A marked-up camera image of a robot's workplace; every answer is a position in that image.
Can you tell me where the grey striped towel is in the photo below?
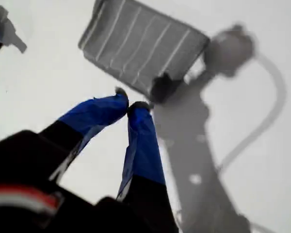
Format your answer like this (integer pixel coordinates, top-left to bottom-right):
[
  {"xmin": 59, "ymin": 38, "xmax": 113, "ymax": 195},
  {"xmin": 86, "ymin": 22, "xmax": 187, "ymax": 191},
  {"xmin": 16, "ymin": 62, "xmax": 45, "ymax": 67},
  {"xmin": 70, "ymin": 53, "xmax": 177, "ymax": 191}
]
[{"xmin": 77, "ymin": 0, "xmax": 211, "ymax": 99}]

